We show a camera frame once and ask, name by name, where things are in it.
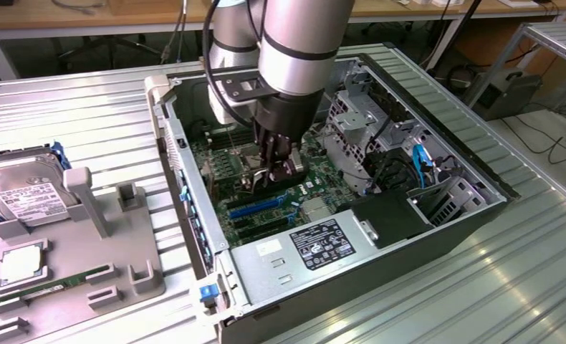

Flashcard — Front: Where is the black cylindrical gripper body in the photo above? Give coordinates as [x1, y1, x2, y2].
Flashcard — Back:
[252, 87, 326, 140]

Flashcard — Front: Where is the CPU socket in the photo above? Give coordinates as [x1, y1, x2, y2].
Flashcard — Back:
[236, 149, 264, 170]

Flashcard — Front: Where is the black RAM slot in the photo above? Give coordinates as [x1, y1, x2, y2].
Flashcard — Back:
[207, 133, 255, 143]
[207, 137, 256, 146]
[205, 129, 255, 139]
[209, 140, 257, 151]

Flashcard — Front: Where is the green Dell motherboard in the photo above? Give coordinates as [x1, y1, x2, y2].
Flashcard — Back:
[187, 127, 360, 248]

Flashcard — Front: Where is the metal drive cage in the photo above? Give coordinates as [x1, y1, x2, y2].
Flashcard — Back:
[327, 89, 411, 191]

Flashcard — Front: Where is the black expansion slot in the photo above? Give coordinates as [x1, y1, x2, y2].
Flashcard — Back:
[233, 217, 289, 236]
[224, 191, 284, 212]

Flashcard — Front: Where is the blue expansion slot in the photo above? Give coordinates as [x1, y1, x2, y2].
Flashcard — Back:
[228, 201, 289, 220]

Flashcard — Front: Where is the silver chipset heatsink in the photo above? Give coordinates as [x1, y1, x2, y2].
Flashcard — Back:
[301, 199, 338, 219]

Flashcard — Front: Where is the blue slot retainer strip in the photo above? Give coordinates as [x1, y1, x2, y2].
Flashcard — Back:
[176, 171, 215, 266]

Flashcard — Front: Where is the silver power supply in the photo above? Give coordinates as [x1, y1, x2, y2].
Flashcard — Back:
[229, 209, 375, 306]

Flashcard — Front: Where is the black open PC case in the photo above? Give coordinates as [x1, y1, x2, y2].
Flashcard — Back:
[143, 52, 520, 344]

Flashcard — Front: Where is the black office chair base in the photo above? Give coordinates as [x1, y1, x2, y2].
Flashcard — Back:
[56, 34, 164, 71]

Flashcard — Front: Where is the wooden desk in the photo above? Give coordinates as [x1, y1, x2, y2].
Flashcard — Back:
[0, 0, 566, 33]

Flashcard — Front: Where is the grey parts rack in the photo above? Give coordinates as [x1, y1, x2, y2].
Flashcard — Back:
[0, 166, 168, 344]

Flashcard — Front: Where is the silver hard disk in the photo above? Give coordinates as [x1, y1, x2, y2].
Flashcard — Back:
[0, 153, 72, 227]

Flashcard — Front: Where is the green RAM stick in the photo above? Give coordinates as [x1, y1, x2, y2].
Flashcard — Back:
[0, 264, 111, 306]

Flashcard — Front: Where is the silver CPU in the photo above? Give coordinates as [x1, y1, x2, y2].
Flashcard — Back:
[0, 246, 44, 280]

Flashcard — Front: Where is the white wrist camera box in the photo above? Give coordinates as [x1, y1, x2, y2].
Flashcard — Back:
[208, 98, 257, 126]

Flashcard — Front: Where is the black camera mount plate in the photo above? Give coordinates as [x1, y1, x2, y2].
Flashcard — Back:
[211, 70, 277, 103]

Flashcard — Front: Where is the black disk wire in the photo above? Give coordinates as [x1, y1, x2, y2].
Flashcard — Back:
[364, 113, 395, 194]

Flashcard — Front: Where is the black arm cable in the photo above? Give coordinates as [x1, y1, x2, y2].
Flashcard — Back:
[201, 0, 260, 132]

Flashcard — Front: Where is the blue disk wire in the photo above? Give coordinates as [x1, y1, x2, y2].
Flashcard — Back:
[412, 143, 432, 190]

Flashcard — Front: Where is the grey hanging cable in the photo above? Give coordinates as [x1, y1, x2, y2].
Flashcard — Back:
[160, 0, 191, 64]

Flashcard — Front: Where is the grey box with handle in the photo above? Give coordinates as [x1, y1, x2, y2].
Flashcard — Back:
[474, 70, 544, 122]

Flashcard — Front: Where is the aluminium frame table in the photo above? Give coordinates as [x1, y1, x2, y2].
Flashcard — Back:
[490, 21, 566, 108]

